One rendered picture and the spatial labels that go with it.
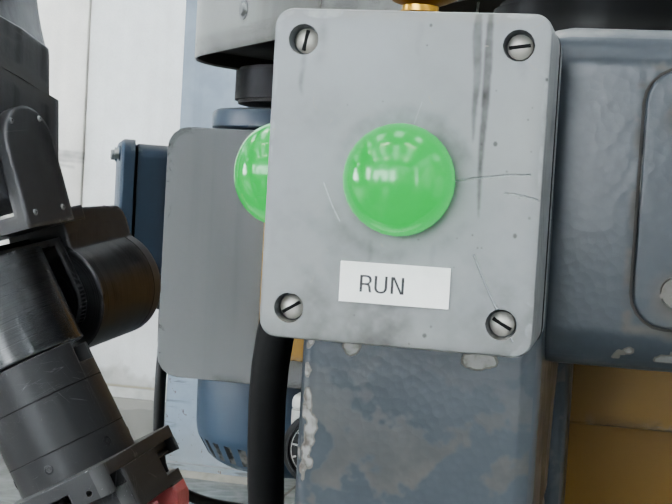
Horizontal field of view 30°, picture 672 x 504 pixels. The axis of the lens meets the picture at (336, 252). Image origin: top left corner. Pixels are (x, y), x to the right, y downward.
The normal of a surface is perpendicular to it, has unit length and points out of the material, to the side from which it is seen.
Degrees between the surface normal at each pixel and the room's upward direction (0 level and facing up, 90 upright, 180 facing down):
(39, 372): 77
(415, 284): 90
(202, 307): 90
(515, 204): 90
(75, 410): 71
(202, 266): 90
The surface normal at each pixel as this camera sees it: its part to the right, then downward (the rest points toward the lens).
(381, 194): -0.39, 0.27
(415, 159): 0.14, -0.28
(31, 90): 0.90, -0.21
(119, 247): 0.58, -0.74
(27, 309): 0.47, -0.26
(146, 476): 0.88, -0.44
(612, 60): -0.22, -0.16
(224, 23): -0.90, -0.03
